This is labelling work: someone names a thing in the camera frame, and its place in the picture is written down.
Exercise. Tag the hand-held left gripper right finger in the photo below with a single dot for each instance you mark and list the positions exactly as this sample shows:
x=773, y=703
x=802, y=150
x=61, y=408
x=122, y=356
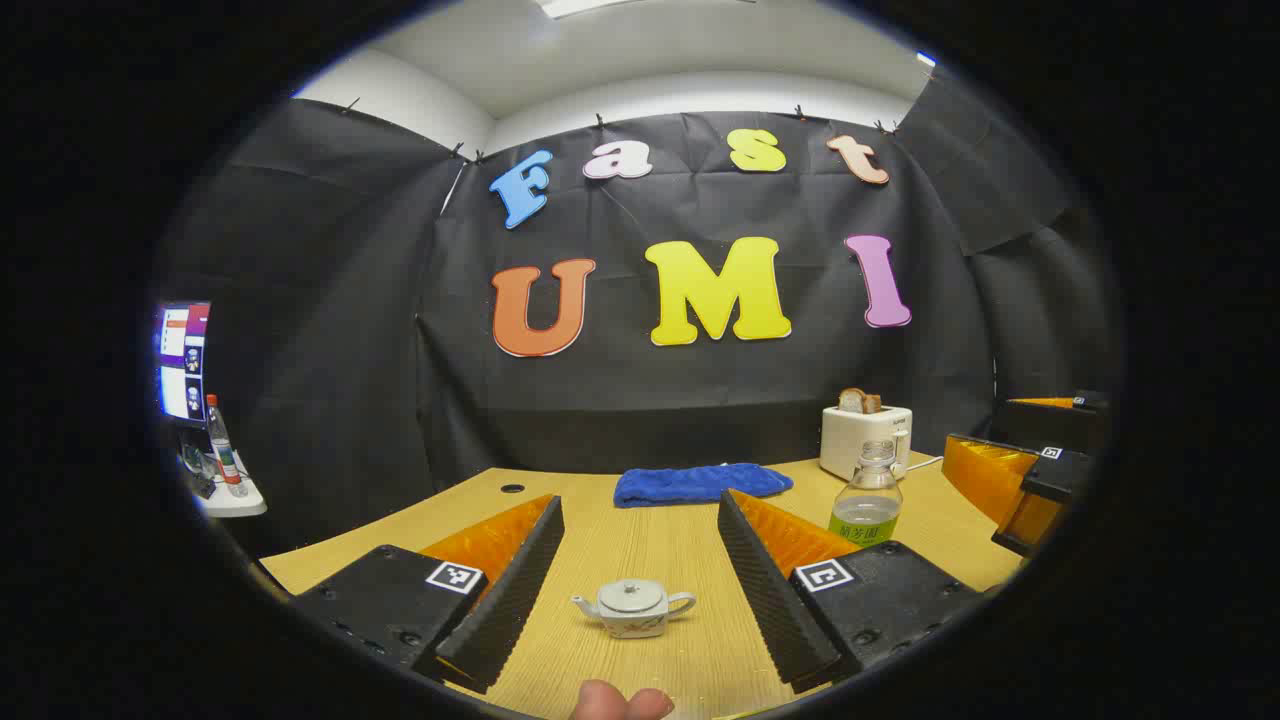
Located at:
x=765, y=590

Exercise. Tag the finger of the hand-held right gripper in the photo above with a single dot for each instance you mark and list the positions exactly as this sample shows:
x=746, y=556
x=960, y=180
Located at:
x=1065, y=470
x=1050, y=425

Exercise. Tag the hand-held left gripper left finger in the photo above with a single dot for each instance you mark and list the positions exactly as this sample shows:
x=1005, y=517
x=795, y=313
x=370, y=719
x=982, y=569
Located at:
x=510, y=600

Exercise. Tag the green label water bottle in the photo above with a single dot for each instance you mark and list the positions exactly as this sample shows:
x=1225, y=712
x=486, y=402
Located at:
x=867, y=500

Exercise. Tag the red cap plastic bottle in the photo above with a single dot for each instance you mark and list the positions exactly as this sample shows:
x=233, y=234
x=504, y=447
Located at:
x=224, y=455

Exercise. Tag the blue towel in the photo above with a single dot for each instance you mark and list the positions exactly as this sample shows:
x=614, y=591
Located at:
x=700, y=485

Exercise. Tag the white toaster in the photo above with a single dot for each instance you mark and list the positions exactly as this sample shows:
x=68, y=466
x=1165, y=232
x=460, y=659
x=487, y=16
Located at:
x=845, y=440

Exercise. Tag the black backdrop cloth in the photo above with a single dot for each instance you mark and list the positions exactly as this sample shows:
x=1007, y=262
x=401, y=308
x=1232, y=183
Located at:
x=700, y=400

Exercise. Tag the white side table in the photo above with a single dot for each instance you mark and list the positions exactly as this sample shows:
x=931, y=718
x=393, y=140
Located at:
x=235, y=500

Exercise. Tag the computer monitor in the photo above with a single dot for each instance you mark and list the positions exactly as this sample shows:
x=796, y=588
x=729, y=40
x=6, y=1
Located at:
x=182, y=360

